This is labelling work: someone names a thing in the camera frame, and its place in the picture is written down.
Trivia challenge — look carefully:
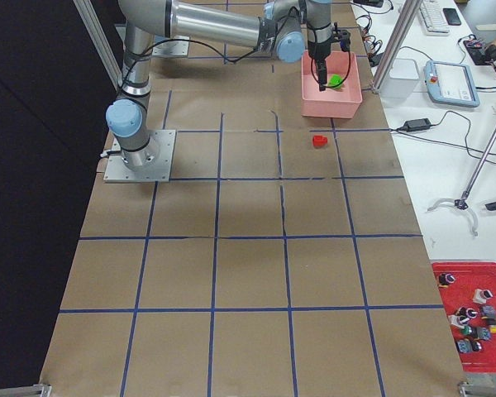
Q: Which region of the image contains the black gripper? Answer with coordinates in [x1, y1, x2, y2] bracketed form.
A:
[308, 27, 333, 92]

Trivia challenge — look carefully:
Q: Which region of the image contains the green toy block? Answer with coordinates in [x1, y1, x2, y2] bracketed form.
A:
[327, 74, 346, 89]

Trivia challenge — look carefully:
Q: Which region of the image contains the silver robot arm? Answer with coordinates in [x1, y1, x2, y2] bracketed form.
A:
[106, 1, 337, 171]

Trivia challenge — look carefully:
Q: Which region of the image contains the pink plastic box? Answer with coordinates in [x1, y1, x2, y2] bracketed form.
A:
[301, 51, 362, 119]

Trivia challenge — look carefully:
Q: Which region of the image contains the white square box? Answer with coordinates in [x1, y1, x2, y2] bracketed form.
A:
[380, 58, 420, 105]

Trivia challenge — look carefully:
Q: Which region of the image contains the red toy block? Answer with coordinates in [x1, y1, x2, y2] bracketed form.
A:
[312, 135, 328, 148]

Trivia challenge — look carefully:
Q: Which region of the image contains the black power adapter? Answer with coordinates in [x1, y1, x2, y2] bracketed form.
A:
[402, 118, 432, 132]

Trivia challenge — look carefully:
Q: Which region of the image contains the white keyboard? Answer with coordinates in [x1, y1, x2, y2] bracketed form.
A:
[419, 0, 451, 36]

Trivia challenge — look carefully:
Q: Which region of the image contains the teach pendant tablet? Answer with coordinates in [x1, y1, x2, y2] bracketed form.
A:
[424, 60, 480, 108]

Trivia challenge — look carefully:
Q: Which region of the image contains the black smartphone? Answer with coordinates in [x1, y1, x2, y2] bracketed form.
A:
[442, 7, 461, 26]

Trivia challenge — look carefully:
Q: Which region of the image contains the brown paper table mat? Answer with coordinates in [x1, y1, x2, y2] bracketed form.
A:
[39, 0, 468, 397]

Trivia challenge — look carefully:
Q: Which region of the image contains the tripod leg rod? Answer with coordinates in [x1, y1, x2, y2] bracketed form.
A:
[455, 127, 496, 210]

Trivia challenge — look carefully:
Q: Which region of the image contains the red parts tray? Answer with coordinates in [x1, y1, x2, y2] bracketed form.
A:
[432, 261, 496, 372]

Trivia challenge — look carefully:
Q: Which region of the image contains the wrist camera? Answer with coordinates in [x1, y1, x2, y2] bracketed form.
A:
[335, 26, 351, 52]

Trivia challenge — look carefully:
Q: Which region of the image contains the aluminium frame post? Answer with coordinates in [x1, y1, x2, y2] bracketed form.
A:
[371, 0, 422, 94]

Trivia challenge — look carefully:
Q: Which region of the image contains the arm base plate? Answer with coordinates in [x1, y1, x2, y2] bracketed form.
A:
[152, 36, 189, 58]
[103, 129, 176, 183]

